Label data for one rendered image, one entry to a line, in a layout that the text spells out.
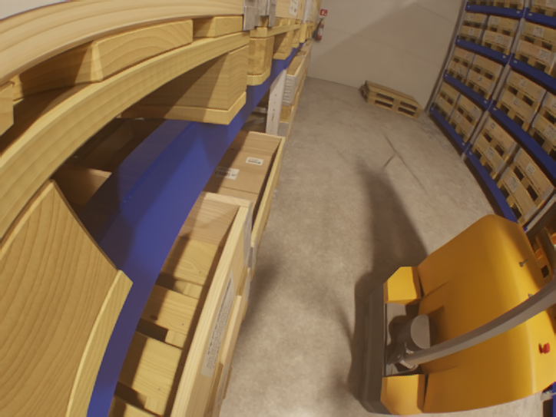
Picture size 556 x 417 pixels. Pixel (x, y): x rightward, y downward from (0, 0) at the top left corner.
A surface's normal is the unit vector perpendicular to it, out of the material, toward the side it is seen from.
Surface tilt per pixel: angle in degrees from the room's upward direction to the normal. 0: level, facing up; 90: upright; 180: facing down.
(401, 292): 22
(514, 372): 68
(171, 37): 90
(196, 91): 90
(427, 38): 90
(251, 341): 0
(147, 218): 90
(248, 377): 0
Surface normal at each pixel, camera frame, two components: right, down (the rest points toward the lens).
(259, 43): 0.57, 0.65
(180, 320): 0.11, -0.67
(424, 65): -0.17, 0.72
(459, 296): -0.90, -0.40
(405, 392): -0.26, -0.70
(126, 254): 0.98, 0.20
